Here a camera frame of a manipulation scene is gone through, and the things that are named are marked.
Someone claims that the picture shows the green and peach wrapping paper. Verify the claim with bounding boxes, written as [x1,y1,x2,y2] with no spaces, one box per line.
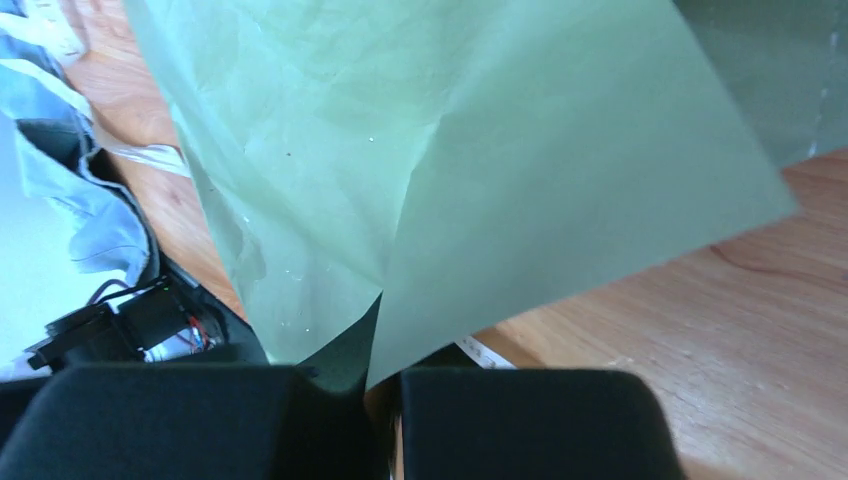
[125,1,847,383]

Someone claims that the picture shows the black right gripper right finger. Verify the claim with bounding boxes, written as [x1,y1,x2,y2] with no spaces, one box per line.
[397,345,686,479]

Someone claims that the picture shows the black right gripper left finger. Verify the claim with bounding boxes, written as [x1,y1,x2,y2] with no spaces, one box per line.
[0,294,384,480]

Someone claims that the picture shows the light blue cloth bag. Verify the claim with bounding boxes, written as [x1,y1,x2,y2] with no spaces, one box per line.
[0,0,160,286]

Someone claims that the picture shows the cream ribbon strap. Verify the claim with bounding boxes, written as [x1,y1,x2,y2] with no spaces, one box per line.
[0,0,193,179]

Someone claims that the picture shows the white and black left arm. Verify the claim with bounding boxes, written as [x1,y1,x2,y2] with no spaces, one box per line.
[24,260,268,375]

